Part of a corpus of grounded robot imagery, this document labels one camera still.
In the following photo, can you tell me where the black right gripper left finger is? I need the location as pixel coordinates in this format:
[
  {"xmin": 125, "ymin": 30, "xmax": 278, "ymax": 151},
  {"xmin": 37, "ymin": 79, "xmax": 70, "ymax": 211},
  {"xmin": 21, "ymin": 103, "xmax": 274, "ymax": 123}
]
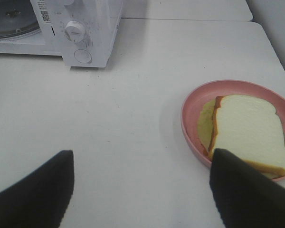
[{"xmin": 0, "ymin": 150, "xmax": 75, "ymax": 228}]

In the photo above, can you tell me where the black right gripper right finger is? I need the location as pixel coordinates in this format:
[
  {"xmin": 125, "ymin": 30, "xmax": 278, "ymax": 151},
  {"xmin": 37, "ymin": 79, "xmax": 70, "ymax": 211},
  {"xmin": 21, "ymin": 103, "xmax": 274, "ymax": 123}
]
[{"xmin": 209, "ymin": 149, "xmax": 285, "ymax": 228}]

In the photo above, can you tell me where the white bread sandwich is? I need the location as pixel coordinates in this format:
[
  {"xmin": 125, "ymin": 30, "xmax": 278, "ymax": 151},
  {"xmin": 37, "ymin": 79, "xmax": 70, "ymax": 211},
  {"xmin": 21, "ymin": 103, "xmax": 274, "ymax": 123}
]
[{"xmin": 197, "ymin": 95, "xmax": 285, "ymax": 178}]

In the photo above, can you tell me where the pink plate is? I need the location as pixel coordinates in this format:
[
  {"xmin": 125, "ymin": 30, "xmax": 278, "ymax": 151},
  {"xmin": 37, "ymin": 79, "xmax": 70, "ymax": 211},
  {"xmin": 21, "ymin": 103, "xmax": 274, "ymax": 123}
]
[{"xmin": 180, "ymin": 80, "xmax": 285, "ymax": 181}]

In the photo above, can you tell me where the white timer knob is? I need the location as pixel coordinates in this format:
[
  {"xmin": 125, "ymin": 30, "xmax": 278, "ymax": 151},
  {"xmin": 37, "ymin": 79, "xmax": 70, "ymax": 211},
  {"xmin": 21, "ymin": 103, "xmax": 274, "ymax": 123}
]
[{"xmin": 64, "ymin": 20, "xmax": 86, "ymax": 43}]

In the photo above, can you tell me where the round white door button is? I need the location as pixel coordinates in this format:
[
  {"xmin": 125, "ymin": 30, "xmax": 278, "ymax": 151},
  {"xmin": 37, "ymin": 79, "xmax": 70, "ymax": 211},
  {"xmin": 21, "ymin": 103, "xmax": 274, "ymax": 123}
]
[{"xmin": 74, "ymin": 49, "xmax": 92, "ymax": 64}]

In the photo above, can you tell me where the white microwave oven body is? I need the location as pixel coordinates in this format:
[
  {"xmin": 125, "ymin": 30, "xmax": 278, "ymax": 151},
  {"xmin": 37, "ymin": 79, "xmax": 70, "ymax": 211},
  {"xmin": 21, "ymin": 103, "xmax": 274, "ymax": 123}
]
[{"xmin": 0, "ymin": 0, "xmax": 123, "ymax": 67}]

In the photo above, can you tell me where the glass microwave turntable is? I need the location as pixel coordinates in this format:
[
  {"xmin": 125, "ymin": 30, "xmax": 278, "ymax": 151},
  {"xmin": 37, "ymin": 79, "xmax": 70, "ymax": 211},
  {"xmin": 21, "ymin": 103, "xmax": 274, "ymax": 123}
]
[{"xmin": 0, "ymin": 0, "xmax": 39, "ymax": 39}]

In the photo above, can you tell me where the white warning label sticker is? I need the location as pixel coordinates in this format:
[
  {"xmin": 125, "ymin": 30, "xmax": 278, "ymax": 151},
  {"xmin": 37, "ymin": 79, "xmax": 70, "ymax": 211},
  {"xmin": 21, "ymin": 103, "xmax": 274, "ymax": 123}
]
[{"xmin": 37, "ymin": 0, "xmax": 51, "ymax": 24}]

